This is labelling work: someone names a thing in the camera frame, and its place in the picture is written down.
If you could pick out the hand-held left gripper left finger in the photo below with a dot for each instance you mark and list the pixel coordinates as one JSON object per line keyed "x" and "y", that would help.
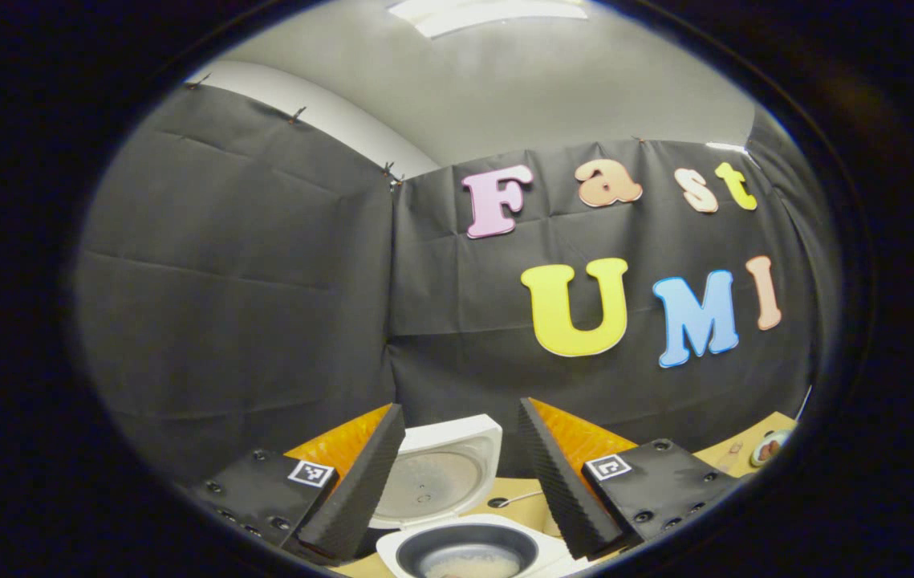
{"x": 360, "y": 498}

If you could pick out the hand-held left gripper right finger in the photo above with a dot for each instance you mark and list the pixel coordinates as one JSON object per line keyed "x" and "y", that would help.
{"x": 557, "y": 490}

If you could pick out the white rice cooker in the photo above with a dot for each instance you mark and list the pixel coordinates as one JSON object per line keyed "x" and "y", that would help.
{"x": 440, "y": 482}

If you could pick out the white rice heap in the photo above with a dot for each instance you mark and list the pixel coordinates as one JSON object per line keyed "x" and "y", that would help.
{"x": 473, "y": 568}

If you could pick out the brown meat pieces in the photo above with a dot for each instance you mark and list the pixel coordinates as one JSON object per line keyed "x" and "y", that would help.
{"x": 769, "y": 449}

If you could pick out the pale green plate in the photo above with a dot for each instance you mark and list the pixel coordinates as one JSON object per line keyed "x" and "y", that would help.
{"x": 781, "y": 440}

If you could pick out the small ceiling light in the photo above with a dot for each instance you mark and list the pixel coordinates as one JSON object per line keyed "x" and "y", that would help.
{"x": 725, "y": 147}

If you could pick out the large ceiling light panel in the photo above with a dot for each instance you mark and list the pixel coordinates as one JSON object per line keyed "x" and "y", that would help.
{"x": 489, "y": 14}

